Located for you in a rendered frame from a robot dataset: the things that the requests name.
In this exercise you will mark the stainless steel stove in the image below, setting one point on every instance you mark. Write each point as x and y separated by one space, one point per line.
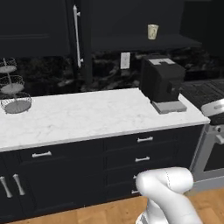
208 122

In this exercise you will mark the cream patterned glass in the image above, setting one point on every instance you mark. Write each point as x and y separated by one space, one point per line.
152 31

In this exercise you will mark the dark closed wall cabinet door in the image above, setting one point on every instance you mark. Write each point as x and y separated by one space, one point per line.
32 26

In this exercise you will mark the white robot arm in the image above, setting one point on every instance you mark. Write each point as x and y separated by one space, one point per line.
166 192

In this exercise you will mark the black coffee machine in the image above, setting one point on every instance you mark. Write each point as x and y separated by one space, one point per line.
162 79

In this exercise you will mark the dark wide drawer front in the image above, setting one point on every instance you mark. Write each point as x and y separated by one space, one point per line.
58 153

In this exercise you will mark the dark base cabinet door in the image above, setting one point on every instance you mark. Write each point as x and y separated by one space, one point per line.
5 192
58 186

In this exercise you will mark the white wall socket plate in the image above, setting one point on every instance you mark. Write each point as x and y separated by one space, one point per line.
125 60

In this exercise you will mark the dark open wall cabinet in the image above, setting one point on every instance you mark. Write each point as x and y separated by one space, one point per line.
140 23

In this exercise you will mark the dark open cabinet door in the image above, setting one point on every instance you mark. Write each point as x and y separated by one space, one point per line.
78 38

